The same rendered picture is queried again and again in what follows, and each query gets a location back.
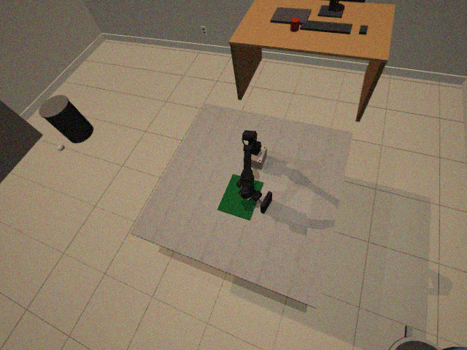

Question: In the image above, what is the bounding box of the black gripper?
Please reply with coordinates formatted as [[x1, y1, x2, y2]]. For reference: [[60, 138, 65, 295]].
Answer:
[[236, 180, 262, 201]]

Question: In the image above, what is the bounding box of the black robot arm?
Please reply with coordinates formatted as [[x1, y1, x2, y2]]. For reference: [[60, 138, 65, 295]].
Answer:
[[238, 131, 261, 199]]

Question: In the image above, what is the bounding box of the green circuit board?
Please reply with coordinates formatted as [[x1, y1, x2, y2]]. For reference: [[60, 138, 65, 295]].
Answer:
[[217, 174, 263, 220]]

